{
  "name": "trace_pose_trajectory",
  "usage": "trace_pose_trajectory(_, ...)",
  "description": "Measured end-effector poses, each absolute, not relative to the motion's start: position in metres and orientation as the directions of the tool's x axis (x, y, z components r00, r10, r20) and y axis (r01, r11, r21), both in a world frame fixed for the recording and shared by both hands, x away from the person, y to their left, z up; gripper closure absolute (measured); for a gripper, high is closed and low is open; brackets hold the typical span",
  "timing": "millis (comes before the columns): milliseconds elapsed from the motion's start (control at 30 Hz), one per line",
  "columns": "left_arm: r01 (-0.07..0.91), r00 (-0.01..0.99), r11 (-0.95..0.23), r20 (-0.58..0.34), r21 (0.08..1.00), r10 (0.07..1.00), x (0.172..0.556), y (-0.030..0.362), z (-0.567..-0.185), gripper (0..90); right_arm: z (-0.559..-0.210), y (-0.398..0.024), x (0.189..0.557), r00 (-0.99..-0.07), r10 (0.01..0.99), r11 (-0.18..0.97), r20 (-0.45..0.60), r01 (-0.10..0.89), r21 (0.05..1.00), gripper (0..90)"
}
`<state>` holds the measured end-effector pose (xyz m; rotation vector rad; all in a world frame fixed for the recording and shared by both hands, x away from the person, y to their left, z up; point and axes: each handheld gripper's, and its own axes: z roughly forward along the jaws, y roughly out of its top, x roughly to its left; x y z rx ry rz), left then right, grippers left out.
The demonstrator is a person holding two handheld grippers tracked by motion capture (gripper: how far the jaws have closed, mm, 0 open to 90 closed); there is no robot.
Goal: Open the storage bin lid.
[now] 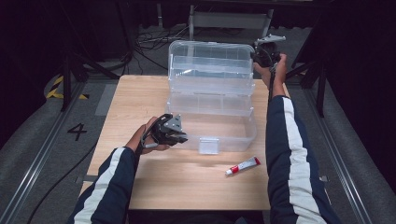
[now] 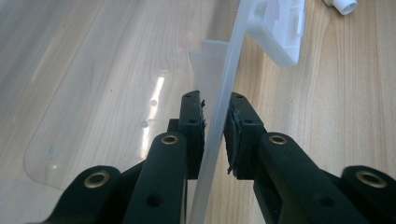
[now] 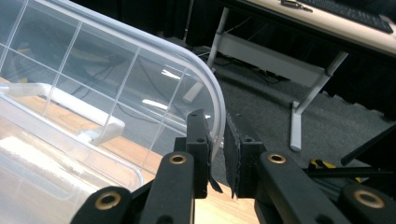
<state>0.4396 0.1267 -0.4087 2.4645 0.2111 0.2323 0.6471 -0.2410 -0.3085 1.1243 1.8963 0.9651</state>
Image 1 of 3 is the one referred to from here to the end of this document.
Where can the black tripod stand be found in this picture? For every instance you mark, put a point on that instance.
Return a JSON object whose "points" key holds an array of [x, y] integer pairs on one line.
{"points": [[66, 81], [320, 90]]}

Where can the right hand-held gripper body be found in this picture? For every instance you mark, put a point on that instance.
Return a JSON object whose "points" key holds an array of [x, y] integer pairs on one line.
{"points": [[267, 53]]}

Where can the person's left hand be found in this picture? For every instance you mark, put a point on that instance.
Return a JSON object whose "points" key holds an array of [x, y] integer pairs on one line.
{"points": [[135, 140]]}

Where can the person's right hand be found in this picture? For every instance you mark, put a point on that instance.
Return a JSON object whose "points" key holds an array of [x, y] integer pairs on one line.
{"points": [[280, 74]]}

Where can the clear plastic storage box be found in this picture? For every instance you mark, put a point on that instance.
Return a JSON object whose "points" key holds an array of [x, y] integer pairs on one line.
{"points": [[211, 99]]}

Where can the yellow and black tape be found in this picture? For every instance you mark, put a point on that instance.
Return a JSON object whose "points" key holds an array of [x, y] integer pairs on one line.
{"points": [[54, 90]]}

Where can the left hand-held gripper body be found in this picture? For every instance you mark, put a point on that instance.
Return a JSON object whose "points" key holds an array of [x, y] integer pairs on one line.
{"points": [[172, 124]]}

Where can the grey floor plate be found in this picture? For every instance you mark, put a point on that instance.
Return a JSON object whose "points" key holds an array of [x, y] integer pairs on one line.
{"points": [[106, 99]]}

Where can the metal floor rail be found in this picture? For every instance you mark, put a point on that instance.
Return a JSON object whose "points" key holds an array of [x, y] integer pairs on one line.
{"points": [[345, 180], [37, 161]]}

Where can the grey metal desk frame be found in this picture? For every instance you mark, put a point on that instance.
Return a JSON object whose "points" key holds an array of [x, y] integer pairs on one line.
{"points": [[230, 20]]}

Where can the white and red tube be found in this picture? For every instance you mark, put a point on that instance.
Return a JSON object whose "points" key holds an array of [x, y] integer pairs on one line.
{"points": [[244, 165]]}

